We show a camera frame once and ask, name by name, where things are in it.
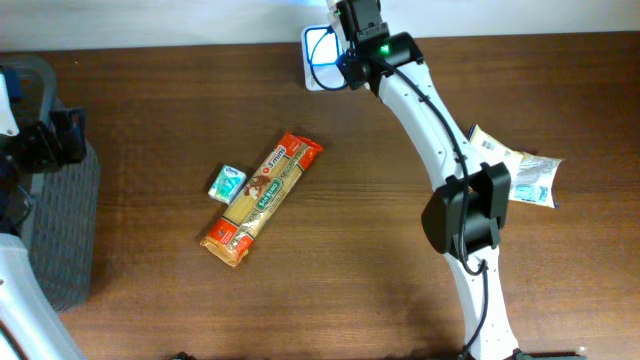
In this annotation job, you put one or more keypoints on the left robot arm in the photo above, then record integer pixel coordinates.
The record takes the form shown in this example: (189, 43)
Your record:
(30, 328)

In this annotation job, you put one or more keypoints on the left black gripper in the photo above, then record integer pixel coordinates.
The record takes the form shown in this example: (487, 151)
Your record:
(70, 134)

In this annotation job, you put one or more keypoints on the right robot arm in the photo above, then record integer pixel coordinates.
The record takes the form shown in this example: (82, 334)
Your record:
(468, 207)

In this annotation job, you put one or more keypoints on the dark grey mesh basket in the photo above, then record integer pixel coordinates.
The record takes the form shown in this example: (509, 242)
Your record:
(54, 213)

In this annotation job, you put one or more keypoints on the green white tissue pack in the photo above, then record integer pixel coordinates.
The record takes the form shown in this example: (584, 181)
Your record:
(227, 184)

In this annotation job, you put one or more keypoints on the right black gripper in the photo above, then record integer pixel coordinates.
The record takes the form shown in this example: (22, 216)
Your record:
(358, 12)

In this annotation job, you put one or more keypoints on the yellow white snack bag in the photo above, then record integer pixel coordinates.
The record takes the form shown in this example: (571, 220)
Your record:
(532, 176)

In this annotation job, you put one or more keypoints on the white barcode scanner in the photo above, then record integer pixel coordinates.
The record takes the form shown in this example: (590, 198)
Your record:
(321, 48)

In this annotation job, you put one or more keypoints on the orange spaghetti pack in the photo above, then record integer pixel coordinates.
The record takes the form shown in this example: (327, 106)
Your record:
(234, 232)

